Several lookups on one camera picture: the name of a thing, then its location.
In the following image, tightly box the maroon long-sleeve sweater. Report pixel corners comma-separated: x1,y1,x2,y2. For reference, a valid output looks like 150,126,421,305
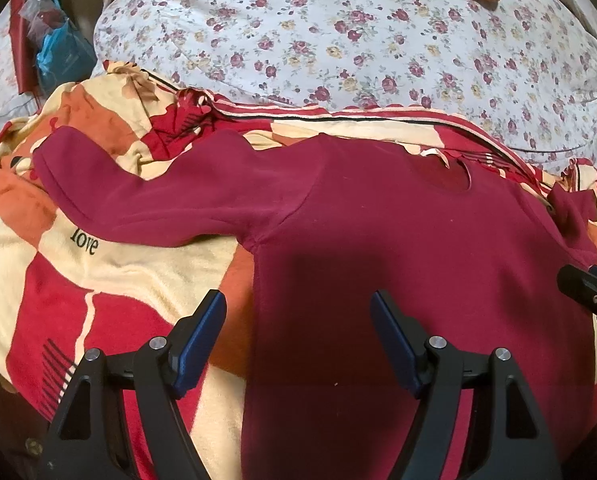
33,127,597,479

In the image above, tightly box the red orange cream blanket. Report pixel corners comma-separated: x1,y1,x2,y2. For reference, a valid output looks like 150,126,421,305
0,63,597,479

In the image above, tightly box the white floral quilt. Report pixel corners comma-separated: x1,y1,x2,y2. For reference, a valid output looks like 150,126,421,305
93,0,597,171

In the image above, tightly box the blue plastic bag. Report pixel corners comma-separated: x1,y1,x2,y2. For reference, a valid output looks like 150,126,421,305
36,20,97,96

